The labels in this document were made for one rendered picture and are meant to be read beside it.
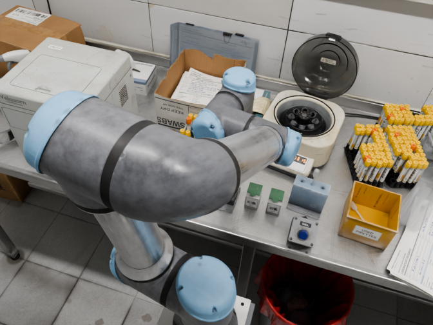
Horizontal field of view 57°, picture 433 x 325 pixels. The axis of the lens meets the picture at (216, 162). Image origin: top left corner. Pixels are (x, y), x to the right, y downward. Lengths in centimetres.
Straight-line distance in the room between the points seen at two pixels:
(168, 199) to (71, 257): 178
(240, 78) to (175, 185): 49
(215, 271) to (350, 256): 48
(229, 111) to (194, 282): 34
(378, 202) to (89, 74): 90
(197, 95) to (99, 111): 98
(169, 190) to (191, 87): 107
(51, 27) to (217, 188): 130
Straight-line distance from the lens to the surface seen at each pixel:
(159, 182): 42
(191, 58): 154
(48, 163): 50
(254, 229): 116
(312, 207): 120
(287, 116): 133
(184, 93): 145
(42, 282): 217
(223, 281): 80
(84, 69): 120
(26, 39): 163
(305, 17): 142
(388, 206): 126
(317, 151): 126
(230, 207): 117
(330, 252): 117
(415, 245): 125
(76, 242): 223
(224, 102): 84
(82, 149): 46
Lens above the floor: 185
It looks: 49 degrees down
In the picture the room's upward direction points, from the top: 3 degrees clockwise
